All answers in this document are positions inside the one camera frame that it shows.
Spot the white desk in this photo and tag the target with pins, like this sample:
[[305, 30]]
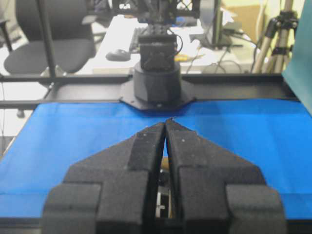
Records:
[[164, 48]]

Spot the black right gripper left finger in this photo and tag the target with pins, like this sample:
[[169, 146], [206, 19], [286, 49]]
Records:
[[111, 192]]

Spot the camera tripod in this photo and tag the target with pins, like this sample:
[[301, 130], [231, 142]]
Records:
[[274, 50]]

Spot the teal backdrop cloth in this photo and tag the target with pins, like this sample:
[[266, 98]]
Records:
[[298, 73]]

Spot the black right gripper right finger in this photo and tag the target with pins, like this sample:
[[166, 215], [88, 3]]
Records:
[[216, 191]]

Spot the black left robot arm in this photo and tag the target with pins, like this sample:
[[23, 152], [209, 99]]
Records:
[[115, 191]]

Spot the blue table cloth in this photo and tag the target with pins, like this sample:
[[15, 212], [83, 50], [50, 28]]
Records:
[[276, 135]]

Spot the computer keyboard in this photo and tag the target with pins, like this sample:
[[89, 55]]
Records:
[[134, 44]]

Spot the black computer mouse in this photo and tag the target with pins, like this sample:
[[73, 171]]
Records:
[[118, 55]]

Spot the black office chair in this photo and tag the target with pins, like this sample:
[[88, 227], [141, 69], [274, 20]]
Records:
[[73, 40]]

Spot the black metal frame rail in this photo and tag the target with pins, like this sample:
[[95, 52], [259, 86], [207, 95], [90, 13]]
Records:
[[73, 83]]

